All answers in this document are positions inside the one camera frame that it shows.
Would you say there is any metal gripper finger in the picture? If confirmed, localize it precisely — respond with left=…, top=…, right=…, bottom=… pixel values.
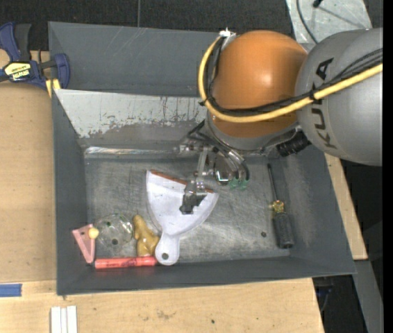
left=196, top=181, right=209, bottom=208
left=179, top=180, right=198, bottom=215

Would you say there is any white plastic dustpan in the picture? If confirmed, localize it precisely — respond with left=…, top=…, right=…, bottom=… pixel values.
left=145, top=169, right=220, bottom=266

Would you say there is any grey metal bin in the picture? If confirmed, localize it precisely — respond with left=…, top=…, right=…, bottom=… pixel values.
left=47, top=21, right=358, bottom=296

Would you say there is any yellow toy figure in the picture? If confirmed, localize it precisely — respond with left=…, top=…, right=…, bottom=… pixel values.
left=132, top=214, right=161, bottom=257

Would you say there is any clear glass ball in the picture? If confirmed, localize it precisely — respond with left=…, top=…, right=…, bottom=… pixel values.
left=94, top=213, right=135, bottom=250

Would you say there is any red marker pen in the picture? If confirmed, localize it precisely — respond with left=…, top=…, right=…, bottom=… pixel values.
left=94, top=255, right=158, bottom=270

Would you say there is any pink triangle block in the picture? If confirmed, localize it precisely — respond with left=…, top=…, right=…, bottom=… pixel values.
left=72, top=223, right=98, bottom=265

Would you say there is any black cylinder on white bracket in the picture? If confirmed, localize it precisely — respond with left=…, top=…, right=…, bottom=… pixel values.
left=274, top=129, right=312, bottom=158

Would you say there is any black handled screwdriver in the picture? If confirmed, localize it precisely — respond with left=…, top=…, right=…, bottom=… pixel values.
left=267, top=162, right=295, bottom=250

